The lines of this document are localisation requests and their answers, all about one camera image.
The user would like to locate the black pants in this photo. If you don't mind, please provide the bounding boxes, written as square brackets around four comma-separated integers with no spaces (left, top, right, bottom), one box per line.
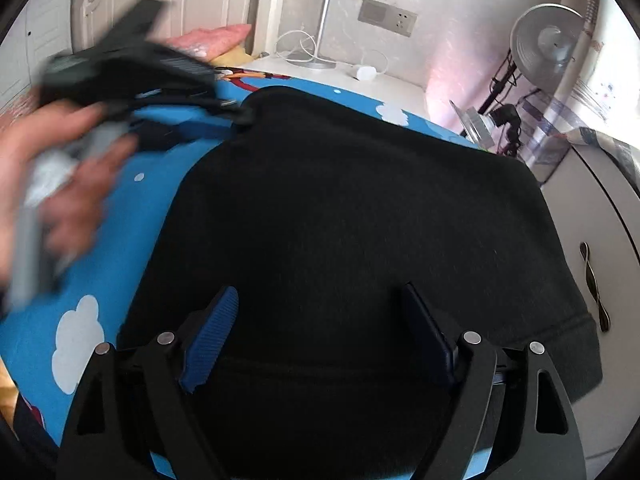
[117,87,602,479]

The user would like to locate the person left hand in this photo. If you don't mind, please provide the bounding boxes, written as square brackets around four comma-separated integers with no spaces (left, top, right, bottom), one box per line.
[1,102,137,286]

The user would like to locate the pink floral quilt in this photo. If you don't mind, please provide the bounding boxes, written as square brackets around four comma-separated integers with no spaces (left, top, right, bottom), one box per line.
[1,24,252,131]

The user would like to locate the yellow pillow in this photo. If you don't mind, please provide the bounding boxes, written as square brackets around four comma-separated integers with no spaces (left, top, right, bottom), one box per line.
[209,46,254,67]

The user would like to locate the blue cartoon bed sheet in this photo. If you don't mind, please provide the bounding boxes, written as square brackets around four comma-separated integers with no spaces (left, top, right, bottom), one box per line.
[0,69,497,480]

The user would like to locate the white wardrobe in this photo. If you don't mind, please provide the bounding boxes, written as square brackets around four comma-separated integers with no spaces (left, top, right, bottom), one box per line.
[1,0,72,110]

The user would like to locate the white floor lamp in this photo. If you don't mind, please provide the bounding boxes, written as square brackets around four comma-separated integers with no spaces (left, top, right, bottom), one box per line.
[285,0,336,70]

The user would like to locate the white charger adapter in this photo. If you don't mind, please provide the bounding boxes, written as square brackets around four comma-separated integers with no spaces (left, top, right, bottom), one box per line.
[354,65,378,82]

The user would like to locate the white nightstand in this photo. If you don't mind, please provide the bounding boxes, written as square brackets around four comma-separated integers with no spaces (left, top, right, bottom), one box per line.
[245,55,428,119]

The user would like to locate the white drawer cabinet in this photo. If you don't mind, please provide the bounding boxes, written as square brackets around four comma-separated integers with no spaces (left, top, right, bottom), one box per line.
[541,146,639,468]

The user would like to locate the blue white patterned curtain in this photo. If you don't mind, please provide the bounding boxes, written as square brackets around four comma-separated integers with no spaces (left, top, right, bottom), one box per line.
[518,0,639,188]

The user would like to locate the round grey heater fan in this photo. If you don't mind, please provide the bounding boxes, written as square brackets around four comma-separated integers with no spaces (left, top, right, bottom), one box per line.
[510,3,585,94]

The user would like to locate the black cabinet handle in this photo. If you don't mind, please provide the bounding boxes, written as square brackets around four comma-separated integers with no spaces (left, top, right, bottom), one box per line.
[579,242,612,333]

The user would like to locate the grey wall socket panel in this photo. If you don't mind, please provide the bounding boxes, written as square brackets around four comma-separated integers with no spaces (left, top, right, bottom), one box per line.
[358,0,418,37]

